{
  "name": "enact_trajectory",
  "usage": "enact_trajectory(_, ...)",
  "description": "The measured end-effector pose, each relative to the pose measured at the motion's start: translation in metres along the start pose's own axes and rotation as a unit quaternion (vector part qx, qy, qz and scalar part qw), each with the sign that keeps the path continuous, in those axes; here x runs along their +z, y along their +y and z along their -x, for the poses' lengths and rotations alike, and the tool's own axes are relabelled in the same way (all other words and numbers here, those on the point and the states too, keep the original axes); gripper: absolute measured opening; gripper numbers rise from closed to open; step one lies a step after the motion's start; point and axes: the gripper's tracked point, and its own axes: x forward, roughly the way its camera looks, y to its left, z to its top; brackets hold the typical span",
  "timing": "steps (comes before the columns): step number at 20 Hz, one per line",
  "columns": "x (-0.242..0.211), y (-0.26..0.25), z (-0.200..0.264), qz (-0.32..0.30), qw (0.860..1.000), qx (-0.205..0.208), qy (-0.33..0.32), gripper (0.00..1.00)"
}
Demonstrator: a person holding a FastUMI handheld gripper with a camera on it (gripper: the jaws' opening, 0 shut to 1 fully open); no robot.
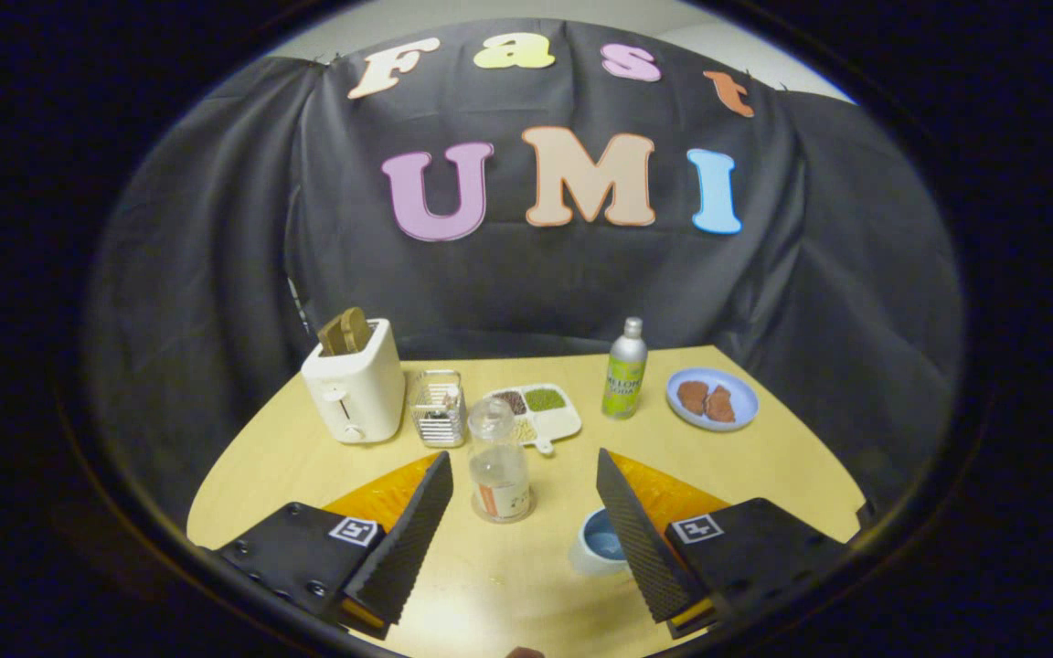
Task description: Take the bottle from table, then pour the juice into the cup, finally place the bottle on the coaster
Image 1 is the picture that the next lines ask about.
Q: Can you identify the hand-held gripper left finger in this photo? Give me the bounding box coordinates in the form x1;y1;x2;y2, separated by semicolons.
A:
214;450;456;641

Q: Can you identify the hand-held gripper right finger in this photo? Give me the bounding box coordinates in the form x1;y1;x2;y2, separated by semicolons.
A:
595;447;849;639

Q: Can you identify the white cup with blue inside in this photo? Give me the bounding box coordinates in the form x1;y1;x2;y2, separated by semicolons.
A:
569;507;630;577

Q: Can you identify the clear plastic juice bottle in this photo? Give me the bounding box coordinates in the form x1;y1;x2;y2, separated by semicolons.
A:
467;398;537;525

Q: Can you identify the green and silver soda bottle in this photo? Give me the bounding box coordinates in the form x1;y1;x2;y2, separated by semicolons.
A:
601;317;648;420

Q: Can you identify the wooden table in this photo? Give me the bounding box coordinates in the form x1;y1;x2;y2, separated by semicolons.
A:
186;345;867;658

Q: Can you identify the white divided tray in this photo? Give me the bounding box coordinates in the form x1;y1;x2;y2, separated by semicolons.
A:
483;383;582;455

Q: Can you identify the white toaster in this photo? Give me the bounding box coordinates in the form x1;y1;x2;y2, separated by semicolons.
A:
301;318;407;445

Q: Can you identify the blue plate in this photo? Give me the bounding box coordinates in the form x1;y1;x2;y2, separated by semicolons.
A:
665;367;760;431

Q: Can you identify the brown toast slice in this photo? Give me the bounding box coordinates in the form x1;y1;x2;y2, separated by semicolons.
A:
318;307;372;357

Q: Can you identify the black backdrop cloth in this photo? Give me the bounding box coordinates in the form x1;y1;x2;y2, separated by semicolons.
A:
88;18;964;531

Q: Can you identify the metal wire basket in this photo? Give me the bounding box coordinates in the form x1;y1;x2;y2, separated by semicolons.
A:
409;369;468;449

